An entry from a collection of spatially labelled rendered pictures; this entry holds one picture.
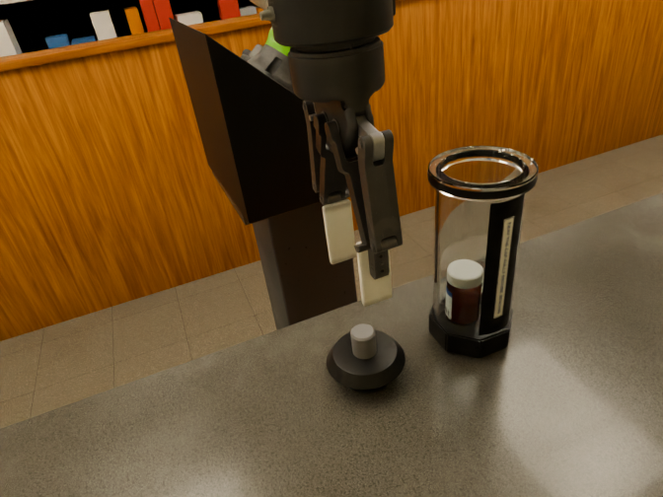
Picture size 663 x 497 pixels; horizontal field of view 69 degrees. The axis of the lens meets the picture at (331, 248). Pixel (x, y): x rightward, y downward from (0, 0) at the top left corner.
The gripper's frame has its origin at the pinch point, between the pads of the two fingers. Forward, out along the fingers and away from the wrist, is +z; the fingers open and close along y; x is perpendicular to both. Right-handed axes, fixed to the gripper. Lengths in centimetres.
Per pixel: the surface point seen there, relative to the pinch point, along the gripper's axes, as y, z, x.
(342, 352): 1.3, 13.2, 2.5
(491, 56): 178, 33, -157
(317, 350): 6.6, 16.8, 4.1
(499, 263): -4.2, 3.6, -14.3
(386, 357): -1.8, 13.2, -1.6
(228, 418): 1.6, 16.8, 16.8
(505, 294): -4.1, 8.3, -15.6
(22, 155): 178, 30, 66
